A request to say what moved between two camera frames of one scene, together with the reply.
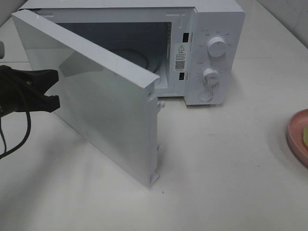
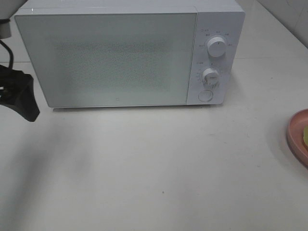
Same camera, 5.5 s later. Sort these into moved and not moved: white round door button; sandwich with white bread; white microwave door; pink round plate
Moved: white microwave door
Not moved: white round door button; sandwich with white bread; pink round plate
